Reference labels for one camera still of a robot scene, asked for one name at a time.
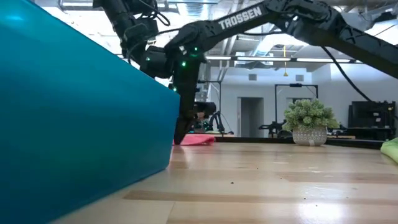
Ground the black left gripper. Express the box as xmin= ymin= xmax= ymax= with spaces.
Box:
xmin=138 ymin=45 xmax=175 ymax=80

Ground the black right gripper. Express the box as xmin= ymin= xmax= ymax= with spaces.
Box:
xmin=170 ymin=52 xmax=206 ymax=146

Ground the pink microfiber towel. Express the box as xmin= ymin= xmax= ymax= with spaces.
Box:
xmin=172 ymin=133 xmax=216 ymax=147

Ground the green microfiber towel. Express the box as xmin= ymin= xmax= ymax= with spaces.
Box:
xmin=379 ymin=137 xmax=398 ymax=165

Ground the teal plastic tray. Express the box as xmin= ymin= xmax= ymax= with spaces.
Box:
xmin=0 ymin=0 xmax=181 ymax=224

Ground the artificial potted plant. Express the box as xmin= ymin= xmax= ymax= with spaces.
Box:
xmin=281 ymin=98 xmax=341 ymax=147

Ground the silver ventilation duct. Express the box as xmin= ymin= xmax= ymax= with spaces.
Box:
xmin=236 ymin=29 xmax=312 ymax=60

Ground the yellow hanging cord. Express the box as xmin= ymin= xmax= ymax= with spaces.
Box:
xmin=282 ymin=44 xmax=289 ymax=78

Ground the black metal gantry frame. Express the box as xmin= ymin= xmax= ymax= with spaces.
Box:
xmin=274 ymin=83 xmax=320 ymax=122

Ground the black aluminium table frame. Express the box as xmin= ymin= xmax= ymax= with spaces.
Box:
xmin=214 ymin=134 xmax=386 ymax=151

